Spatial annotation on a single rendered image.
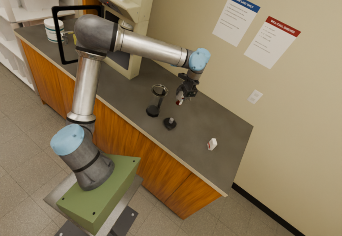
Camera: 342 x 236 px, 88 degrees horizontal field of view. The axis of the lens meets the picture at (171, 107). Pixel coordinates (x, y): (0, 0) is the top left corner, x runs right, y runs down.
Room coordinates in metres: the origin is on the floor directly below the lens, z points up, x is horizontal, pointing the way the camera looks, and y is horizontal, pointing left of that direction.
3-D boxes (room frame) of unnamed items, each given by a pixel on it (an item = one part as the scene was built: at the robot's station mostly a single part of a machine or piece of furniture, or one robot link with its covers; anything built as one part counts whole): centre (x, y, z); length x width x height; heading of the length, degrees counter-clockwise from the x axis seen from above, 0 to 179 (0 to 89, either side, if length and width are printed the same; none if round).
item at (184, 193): (1.14, 0.37, 0.45); 2.05 x 0.67 x 0.90; 73
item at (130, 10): (1.07, 0.57, 1.46); 0.32 x 0.11 x 0.10; 73
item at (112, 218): (0.26, 0.17, 0.92); 0.32 x 0.32 x 0.04; 79
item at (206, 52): (0.82, -0.04, 1.47); 0.09 x 0.08 x 0.11; 120
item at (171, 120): (0.81, -0.04, 0.97); 0.09 x 0.09 x 0.07
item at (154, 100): (0.86, 0.11, 1.06); 0.11 x 0.11 x 0.21
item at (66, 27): (1.02, 0.77, 1.19); 0.30 x 0.01 x 0.40; 153
